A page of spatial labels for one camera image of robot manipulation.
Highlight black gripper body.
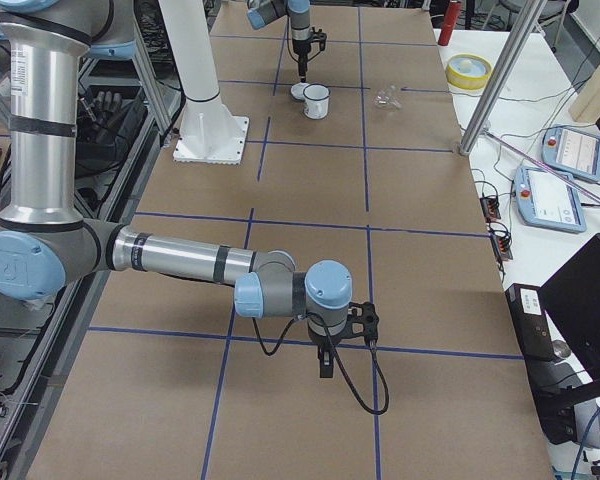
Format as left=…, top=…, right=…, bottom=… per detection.
left=292, top=38, right=311, bottom=63
left=307, top=319, right=345, bottom=361

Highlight white enamel cup blue rim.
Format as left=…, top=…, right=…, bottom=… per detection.
left=303, top=84, right=330, bottom=120

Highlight red bottle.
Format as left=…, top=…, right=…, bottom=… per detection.
left=437, top=0, right=462, bottom=46

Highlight yellow rimmed bowl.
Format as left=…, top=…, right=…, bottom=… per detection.
left=445, top=54, right=493, bottom=91

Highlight orange black connector box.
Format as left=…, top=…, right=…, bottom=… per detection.
left=479, top=196, right=501, bottom=223

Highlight black computer box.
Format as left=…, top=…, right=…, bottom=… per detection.
left=505, top=283, right=600, bottom=449

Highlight black monitor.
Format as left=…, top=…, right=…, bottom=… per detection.
left=539, top=233, right=600, bottom=379

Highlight near blue teach pendant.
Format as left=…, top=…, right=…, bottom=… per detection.
left=514, top=166, right=587, bottom=233

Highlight blue teach pendant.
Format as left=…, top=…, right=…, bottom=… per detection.
left=542, top=126, right=600, bottom=183
left=514, top=166, right=587, bottom=233

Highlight far blue teach pendant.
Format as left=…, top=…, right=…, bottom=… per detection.
left=542, top=126, right=600, bottom=183

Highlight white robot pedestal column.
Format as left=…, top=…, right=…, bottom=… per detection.
left=159, top=0, right=249, bottom=165

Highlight aluminium frame post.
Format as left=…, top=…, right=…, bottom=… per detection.
left=459, top=0, right=546, bottom=156

